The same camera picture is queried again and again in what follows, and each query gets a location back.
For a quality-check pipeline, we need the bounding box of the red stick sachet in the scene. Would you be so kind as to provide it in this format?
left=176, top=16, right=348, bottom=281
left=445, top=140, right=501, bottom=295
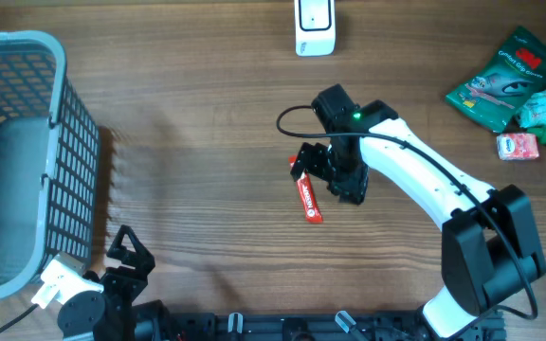
left=295, top=172, right=323, bottom=224

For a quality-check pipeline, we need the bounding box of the red square snack packet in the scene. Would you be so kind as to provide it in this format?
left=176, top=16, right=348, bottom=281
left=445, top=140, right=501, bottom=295
left=497, top=133, right=539, bottom=161

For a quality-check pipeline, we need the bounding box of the green 3M gloves package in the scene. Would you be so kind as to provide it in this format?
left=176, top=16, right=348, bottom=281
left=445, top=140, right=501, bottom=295
left=446, top=26, right=546, bottom=133

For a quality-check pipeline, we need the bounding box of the light green tissue packet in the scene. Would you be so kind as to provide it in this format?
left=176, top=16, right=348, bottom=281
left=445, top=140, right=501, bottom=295
left=516, top=90, right=546, bottom=128

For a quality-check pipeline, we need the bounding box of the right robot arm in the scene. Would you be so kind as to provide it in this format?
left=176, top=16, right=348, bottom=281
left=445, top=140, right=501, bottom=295
left=290, top=85, right=546, bottom=340

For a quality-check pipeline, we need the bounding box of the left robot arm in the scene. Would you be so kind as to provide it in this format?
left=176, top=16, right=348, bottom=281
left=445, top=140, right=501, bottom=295
left=57, top=225, right=182, bottom=340

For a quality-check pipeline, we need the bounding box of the white barcode scanner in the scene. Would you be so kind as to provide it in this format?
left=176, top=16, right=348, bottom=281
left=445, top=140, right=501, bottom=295
left=294, top=0, right=337, bottom=57

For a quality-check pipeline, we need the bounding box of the grey plastic mesh basket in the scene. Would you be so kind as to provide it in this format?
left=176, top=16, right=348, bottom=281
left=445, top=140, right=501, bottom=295
left=0, top=30, right=100, bottom=299

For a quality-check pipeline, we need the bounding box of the black left camera cable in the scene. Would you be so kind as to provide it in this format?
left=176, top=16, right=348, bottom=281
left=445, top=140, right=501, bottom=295
left=0, top=302, right=40, bottom=341

